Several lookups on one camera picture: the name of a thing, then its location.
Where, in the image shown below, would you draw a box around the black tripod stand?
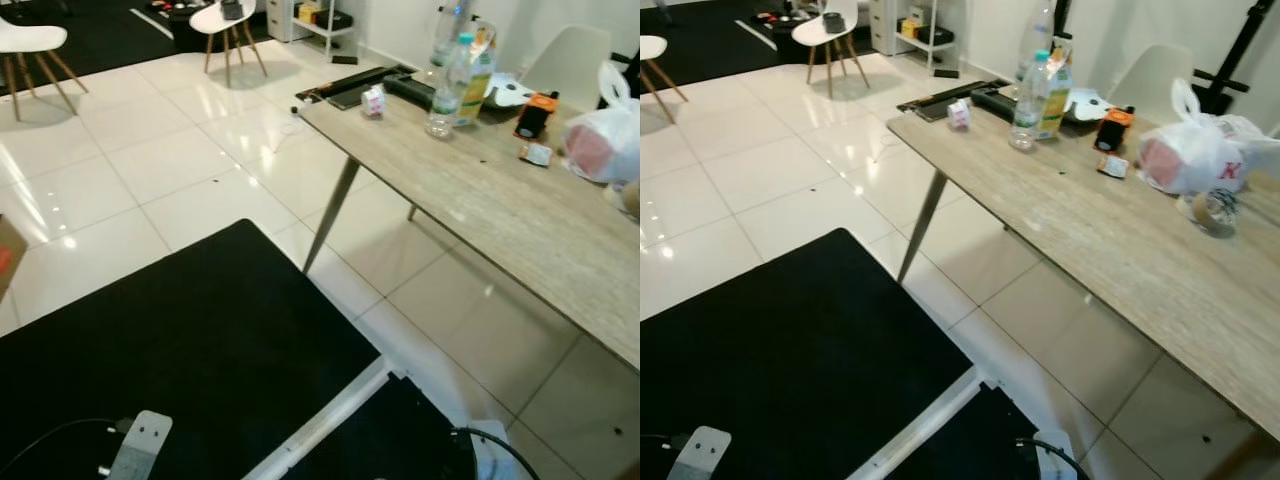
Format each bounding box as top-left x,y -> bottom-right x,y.
1194,0 -> 1280,117

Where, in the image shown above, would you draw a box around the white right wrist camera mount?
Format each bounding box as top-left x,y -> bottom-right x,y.
1034,430 -> 1079,480
467,420 -> 523,480

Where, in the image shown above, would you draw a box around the clear bottle green cap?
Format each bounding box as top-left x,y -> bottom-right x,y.
426,33 -> 474,139
1008,50 -> 1054,152

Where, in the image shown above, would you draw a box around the white shelf unit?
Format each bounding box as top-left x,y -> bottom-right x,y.
268,0 -> 357,63
870,0 -> 961,77

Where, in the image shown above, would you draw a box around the orange black device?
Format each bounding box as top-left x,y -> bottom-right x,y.
513,91 -> 560,142
1094,105 -> 1137,154

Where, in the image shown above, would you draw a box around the black floor mat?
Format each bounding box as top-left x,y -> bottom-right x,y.
0,219 -> 479,480
640,228 -> 1061,480

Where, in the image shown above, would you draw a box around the tall clear plastic bottle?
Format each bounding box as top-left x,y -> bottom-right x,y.
431,0 -> 472,67
1017,0 -> 1057,81

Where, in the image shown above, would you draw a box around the white chair wooden legs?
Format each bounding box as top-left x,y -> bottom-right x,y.
0,15 -> 89,121
640,35 -> 691,127

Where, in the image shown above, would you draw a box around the brown cardboard box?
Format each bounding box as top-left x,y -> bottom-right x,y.
0,214 -> 30,303

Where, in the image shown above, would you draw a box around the cream plastic chair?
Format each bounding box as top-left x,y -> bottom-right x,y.
1104,43 -> 1197,127
519,25 -> 614,111

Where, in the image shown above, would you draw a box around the long black flat device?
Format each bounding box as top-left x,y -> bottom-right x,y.
294,65 -> 436,111
896,78 -> 1023,123

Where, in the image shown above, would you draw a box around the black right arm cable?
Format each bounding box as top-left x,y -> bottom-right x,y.
1014,436 -> 1092,480
449,426 -> 542,480

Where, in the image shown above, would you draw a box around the white plastic bag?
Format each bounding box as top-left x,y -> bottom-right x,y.
1137,78 -> 1280,197
561,62 -> 641,187

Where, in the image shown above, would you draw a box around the light wood table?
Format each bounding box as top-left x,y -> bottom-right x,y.
886,78 -> 1280,443
293,68 -> 641,371

